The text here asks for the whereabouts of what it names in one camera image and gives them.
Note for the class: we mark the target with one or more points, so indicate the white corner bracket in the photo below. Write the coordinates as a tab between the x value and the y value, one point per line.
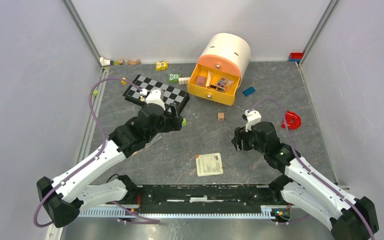
104	62

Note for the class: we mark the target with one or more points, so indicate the black white checkerboard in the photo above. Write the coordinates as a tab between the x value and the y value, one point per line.
171	94

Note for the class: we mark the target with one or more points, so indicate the wooden arch block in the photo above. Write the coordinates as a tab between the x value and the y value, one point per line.
133	62

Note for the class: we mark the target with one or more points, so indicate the wooden handled makeup tool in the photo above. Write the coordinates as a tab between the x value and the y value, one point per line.
208	79

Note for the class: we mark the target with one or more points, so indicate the red blue brick stack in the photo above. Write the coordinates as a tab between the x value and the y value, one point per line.
295	57

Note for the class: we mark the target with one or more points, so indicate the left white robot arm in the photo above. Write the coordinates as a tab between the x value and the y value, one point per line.
68	194

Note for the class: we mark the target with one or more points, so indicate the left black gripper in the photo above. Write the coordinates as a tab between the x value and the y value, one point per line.
173	123

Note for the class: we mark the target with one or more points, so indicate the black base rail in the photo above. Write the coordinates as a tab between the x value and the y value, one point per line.
201	199

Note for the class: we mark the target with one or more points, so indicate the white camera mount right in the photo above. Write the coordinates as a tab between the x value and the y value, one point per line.
251	117

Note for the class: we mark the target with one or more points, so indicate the colourful eyeshadow palette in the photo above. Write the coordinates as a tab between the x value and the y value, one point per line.
225	82

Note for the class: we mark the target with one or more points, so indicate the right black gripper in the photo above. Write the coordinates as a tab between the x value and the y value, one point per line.
240	133

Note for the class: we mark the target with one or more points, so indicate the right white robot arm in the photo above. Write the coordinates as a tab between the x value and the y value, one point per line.
344	215

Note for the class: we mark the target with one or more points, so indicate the blue lego brick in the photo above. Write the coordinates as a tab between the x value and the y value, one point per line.
248	91

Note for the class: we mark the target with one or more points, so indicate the small wooden block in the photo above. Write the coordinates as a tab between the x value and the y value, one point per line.
121	61

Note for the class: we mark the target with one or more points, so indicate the small wooden cube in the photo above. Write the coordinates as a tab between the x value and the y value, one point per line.
221	116

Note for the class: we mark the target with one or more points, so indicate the yellow owl toy block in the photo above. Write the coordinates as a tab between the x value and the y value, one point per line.
161	66

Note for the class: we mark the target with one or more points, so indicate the pink blush palette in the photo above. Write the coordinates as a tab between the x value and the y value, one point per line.
201	81

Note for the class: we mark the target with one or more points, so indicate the orange top drawer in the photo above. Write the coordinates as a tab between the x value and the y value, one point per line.
219	63

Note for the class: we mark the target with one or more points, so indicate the white paper sachet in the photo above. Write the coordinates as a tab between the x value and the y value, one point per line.
209	164

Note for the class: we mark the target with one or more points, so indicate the cream round drawer cabinet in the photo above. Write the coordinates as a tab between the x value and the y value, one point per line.
231	47

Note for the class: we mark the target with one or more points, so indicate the lime green small block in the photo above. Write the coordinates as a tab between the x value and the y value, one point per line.
95	92

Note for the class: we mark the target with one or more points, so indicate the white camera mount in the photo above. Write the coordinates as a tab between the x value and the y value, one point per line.
251	117
154	96

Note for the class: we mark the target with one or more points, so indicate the white lego brick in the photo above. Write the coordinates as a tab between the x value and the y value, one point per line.
183	80

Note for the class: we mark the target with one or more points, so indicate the yellow small cube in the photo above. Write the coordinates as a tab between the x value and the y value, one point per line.
123	81

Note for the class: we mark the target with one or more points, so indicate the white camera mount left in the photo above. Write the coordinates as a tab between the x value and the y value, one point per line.
154	96

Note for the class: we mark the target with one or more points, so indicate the clear plastic bottle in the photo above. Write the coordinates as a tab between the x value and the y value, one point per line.
154	140

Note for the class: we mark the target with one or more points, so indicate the green number block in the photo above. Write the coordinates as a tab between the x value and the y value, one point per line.
173	77

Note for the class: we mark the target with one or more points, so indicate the red plastic toy piece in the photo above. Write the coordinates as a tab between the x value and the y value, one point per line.
291	120

